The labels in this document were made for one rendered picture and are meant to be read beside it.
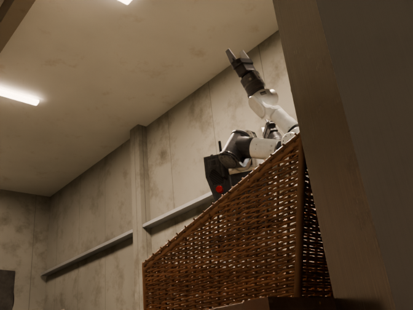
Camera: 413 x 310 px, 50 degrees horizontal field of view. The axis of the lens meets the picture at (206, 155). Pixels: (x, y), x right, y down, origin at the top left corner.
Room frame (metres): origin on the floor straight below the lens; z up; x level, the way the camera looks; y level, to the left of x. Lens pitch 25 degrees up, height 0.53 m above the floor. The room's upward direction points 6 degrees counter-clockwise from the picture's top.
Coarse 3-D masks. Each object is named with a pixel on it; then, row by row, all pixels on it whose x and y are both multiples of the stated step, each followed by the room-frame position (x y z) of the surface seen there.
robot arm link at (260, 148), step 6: (288, 132) 1.57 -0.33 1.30; (258, 138) 1.68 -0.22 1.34; (264, 138) 1.67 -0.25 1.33; (282, 138) 1.59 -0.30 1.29; (288, 138) 1.57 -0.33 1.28; (252, 144) 1.68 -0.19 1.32; (258, 144) 1.66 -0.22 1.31; (264, 144) 1.65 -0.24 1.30; (270, 144) 1.64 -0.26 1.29; (276, 144) 1.62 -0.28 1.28; (252, 150) 1.69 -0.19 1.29; (258, 150) 1.67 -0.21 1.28; (264, 150) 1.66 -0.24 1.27; (270, 150) 1.64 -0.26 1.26; (252, 156) 1.71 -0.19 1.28; (258, 156) 1.69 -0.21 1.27; (264, 156) 1.68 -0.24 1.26
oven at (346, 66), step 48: (288, 0) 0.56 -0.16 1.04; (336, 0) 0.51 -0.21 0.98; (384, 0) 0.47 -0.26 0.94; (288, 48) 0.58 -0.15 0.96; (336, 48) 0.52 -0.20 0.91; (384, 48) 0.48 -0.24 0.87; (336, 96) 0.54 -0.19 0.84; (384, 96) 0.49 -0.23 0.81; (336, 144) 0.55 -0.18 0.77; (384, 144) 0.50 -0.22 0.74; (336, 192) 0.56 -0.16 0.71; (384, 192) 0.52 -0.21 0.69; (336, 240) 0.57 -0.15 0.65; (384, 240) 0.53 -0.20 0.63; (336, 288) 0.58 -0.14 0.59; (384, 288) 0.54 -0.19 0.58
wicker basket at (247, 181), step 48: (288, 144) 0.68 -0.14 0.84; (240, 192) 0.77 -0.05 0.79; (288, 192) 0.69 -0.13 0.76; (192, 240) 0.86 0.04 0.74; (240, 240) 0.78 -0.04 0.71; (288, 240) 0.70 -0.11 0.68; (144, 288) 0.98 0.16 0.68; (192, 288) 0.87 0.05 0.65; (240, 288) 0.79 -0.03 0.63; (288, 288) 0.71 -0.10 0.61
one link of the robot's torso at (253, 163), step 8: (208, 160) 1.92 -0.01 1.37; (216, 160) 1.91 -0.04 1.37; (256, 160) 1.83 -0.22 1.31; (208, 168) 1.92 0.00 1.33; (216, 168) 1.91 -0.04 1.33; (224, 168) 1.90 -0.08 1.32; (240, 168) 1.84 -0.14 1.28; (248, 168) 1.85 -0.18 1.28; (272, 168) 2.00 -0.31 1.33; (208, 176) 1.92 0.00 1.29; (216, 176) 1.91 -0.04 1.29; (224, 176) 1.87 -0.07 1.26; (232, 176) 1.87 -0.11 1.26; (240, 176) 1.86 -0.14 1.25; (208, 184) 1.93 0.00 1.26; (216, 184) 1.92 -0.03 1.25; (224, 184) 1.91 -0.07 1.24; (232, 184) 1.88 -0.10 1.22; (264, 184) 1.87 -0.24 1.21; (216, 192) 1.92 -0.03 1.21; (224, 192) 1.91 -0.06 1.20; (248, 192) 1.87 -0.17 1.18; (216, 200) 1.92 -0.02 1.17; (264, 200) 1.87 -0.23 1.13; (232, 216) 1.98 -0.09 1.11
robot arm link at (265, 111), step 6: (252, 96) 1.61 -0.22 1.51; (252, 102) 1.63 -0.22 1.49; (258, 102) 1.60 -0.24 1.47; (252, 108) 1.65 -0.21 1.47; (258, 108) 1.62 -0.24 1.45; (264, 108) 1.60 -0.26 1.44; (270, 108) 1.60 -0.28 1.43; (276, 108) 1.61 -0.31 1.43; (258, 114) 1.65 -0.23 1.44; (264, 114) 1.62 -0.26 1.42; (270, 114) 1.62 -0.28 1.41; (270, 120) 1.65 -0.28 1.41
